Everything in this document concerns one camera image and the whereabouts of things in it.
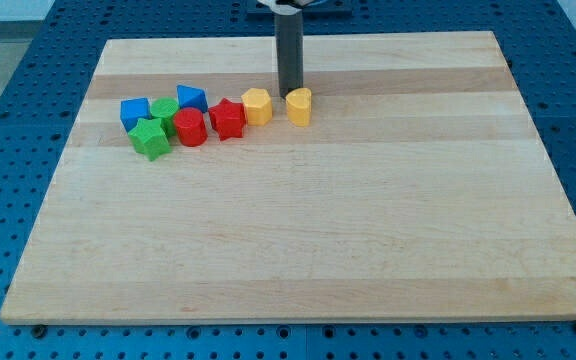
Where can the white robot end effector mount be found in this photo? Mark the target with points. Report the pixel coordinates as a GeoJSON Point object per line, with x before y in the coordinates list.
{"type": "Point", "coordinates": [286, 6]}

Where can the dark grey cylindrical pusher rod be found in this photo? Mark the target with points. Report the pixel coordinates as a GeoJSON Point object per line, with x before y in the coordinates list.
{"type": "Point", "coordinates": [289, 52]}

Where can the yellow heart block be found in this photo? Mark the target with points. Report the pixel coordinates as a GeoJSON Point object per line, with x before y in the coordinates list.
{"type": "Point", "coordinates": [299, 106]}

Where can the yellow hexagon block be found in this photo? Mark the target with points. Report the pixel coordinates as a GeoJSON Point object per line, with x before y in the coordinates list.
{"type": "Point", "coordinates": [258, 106]}

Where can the red star block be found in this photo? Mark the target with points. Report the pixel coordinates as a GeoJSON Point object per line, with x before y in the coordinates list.
{"type": "Point", "coordinates": [227, 119]}

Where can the blue triangular prism block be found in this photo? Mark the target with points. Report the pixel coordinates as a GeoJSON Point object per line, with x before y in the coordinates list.
{"type": "Point", "coordinates": [191, 97]}

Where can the red cylinder block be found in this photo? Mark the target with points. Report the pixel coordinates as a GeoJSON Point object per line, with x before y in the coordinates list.
{"type": "Point", "coordinates": [190, 127]}

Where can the green cylinder block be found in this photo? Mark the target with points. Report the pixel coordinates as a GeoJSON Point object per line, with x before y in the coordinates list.
{"type": "Point", "coordinates": [165, 108]}

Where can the green star block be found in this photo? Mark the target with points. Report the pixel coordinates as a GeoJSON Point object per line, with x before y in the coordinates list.
{"type": "Point", "coordinates": [149, 138]}

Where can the blue cube block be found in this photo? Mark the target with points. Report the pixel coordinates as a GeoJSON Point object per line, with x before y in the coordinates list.
{"type": "Point", "coordinates": [131, 110]}

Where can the light wooden board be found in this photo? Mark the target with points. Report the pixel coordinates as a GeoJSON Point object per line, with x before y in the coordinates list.
{"type": "Point", "coordinates": [421, 191]}

